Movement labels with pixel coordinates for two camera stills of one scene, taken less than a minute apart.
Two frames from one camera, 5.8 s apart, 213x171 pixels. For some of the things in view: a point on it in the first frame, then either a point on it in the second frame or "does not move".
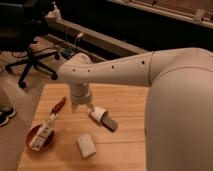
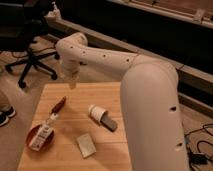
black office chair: (22, 23) does not move
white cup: (98, 113) does not move
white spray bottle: (56, 12) does not move
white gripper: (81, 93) → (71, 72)
